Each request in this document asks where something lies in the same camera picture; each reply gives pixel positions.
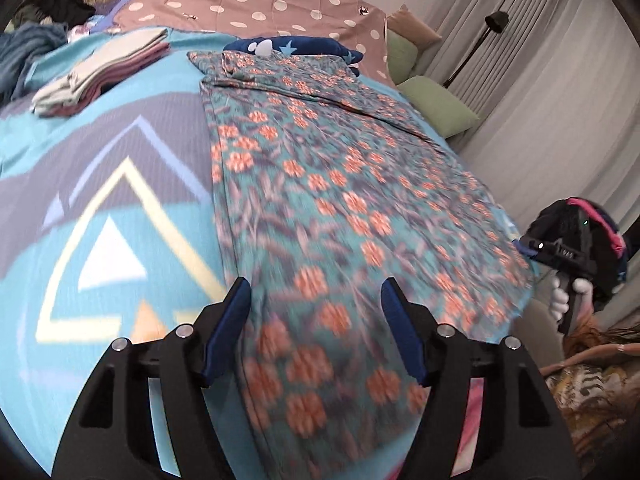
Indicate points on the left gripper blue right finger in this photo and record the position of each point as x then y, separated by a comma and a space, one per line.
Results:
412, 326

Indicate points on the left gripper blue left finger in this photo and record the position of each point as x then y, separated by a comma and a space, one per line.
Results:
219, 327

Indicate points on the teal floral garment orange flowers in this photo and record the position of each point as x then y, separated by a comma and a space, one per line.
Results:
323, 188

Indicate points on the folded white maroon clothes stack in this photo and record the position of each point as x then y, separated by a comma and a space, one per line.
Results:
108, 65

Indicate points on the black clothes pile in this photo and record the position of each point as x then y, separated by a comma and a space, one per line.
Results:
69, 12

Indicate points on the right white gloved hand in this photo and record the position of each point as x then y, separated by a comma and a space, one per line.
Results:
560, 298

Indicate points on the teal grey geometric bedspread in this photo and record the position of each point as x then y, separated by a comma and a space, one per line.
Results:
107, 231

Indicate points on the green pillow lower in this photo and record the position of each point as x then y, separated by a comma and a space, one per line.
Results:
440, 108

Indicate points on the green pillow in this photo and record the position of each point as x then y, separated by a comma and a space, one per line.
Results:
440, 108
401, 56

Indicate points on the grey window curtain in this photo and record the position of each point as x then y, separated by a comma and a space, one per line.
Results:
557, 100

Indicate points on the black floor lamp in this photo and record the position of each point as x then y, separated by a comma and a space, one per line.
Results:
495, 23

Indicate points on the green pillow upper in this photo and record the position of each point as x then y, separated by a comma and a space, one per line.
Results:
401, 56

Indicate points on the tan pillow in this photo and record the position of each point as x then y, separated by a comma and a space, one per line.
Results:
405, 24

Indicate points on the navy star plush toy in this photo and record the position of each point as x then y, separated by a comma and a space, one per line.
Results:
297, 45

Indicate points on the pink polka dot sheet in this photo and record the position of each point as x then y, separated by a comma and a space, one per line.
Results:
354, 23

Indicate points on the blue knitted blanket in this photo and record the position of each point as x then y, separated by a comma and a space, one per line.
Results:
19, 49

